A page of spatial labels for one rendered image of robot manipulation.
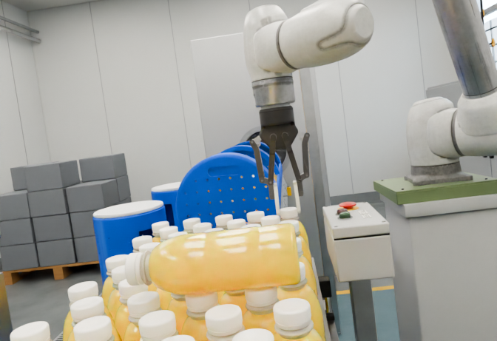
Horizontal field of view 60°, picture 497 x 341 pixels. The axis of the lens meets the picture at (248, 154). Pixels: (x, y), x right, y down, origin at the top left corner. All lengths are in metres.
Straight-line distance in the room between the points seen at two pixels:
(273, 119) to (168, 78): 5.60
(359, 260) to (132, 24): 6.16
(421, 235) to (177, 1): 5.66
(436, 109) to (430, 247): 0.43
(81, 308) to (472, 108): 1.15
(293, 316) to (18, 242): 4.73
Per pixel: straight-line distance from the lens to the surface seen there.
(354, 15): 0.80
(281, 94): 0.91
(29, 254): 5.08
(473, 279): 1.55
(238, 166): 1.14
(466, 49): 1.35
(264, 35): 0.90
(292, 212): 0.95
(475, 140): 1.44
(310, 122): 2.53
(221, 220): 0.96
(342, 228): 0.79
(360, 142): 6.39
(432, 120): 1.49
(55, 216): 4.86
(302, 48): 0.83
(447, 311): 1.55
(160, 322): 0.49
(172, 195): 2.25
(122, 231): 1.71
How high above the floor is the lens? 1.30
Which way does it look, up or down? 4 degrees down
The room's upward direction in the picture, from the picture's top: 7 degrees counter-clockwise
